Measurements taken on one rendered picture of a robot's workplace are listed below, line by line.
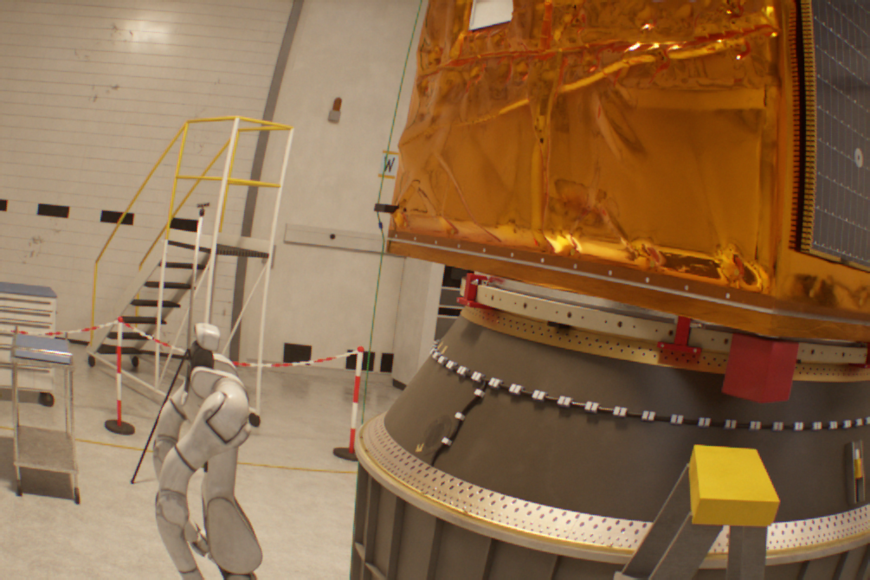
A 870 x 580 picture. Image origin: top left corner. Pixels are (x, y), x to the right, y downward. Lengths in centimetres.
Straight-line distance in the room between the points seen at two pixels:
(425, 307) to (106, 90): 495
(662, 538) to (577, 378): 72
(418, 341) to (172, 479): 821
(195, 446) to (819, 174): 152
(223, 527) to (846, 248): 170
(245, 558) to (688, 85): 162
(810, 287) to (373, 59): 895
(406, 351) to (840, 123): 867
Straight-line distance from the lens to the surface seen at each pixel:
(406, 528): 235
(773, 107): 174
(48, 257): 935
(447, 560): 221
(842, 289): 198
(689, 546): 123
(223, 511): 200
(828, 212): 180
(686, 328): 203
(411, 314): 1004
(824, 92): 183
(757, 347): 176
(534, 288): 231
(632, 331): 209
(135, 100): 940
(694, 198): 184
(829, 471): 221
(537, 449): 210
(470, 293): 251
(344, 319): 1031
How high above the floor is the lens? 184
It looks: 3 degrees down
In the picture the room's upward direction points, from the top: 8 degrees clockwise
